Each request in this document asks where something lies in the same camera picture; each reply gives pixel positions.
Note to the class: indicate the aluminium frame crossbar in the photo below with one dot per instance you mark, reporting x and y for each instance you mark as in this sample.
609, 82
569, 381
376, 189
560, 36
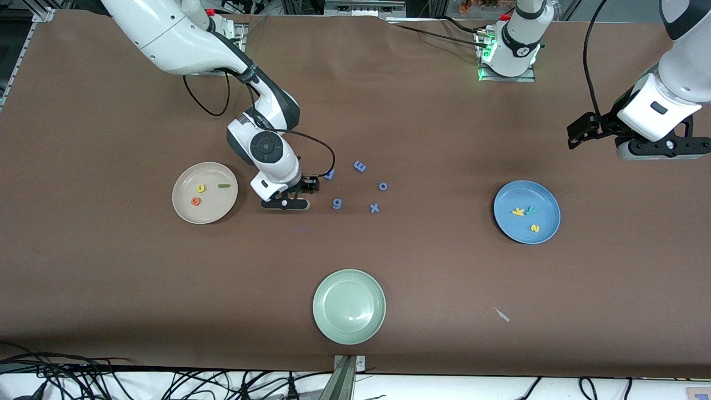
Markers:
364, 8

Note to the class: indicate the grey metal camera post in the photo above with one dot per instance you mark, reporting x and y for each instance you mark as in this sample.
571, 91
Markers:
349, 383

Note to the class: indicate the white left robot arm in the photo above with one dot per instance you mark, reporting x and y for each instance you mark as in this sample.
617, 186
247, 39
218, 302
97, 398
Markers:
519, 47

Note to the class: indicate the pale green round plate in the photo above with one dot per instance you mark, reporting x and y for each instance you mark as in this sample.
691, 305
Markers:
349, 306

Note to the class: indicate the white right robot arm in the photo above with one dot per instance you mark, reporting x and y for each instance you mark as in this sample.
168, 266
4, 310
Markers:
172, 39

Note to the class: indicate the beige cardboard piece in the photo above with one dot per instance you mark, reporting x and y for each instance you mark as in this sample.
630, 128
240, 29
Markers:
699, 393

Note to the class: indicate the blue foam letter p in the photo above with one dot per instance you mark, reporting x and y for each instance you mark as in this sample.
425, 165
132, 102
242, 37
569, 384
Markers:
326, 177

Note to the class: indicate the blue foam letter m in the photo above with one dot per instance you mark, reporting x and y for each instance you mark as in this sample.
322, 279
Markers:
360, 166

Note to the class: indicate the small grey tape scrap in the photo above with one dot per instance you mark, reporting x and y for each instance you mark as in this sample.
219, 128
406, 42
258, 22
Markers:
502, 315

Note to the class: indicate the beige brown round plate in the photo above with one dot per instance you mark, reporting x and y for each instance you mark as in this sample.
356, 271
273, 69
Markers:
214, 211

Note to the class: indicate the blue round plate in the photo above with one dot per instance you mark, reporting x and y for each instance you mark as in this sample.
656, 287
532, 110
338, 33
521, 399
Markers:
514, 230

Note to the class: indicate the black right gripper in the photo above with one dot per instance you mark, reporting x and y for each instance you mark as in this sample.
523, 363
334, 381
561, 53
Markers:
306, 183

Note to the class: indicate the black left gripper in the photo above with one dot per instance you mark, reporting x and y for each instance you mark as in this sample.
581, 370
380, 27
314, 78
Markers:
601, 124

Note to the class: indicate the brown table cover sheet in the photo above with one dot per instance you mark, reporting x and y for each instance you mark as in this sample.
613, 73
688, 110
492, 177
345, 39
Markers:
355, 111

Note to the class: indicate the aluminium table edge rail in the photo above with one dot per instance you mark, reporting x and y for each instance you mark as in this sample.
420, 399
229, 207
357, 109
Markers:
43, 15

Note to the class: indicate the teal foam letter y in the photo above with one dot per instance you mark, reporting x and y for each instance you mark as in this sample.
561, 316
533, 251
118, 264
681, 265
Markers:
531, 211

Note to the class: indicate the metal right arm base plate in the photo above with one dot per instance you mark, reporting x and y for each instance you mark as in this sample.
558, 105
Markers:
241, 39

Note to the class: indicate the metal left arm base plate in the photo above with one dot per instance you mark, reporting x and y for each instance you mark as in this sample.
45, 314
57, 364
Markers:
505, 79

